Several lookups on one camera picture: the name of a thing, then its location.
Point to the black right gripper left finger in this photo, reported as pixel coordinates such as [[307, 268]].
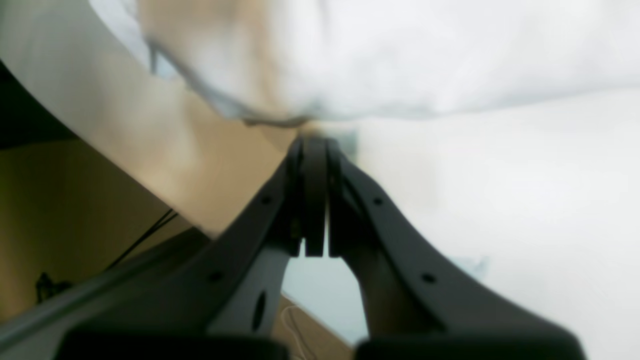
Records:
[[223, 300]]

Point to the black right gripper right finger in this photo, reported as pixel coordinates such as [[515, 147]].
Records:
[[418, 304]]

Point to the white T-shirt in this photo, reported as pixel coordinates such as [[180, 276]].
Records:
[[286, 61]]

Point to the aluminium table frame rail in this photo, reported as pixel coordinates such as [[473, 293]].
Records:
[[37, 333]]

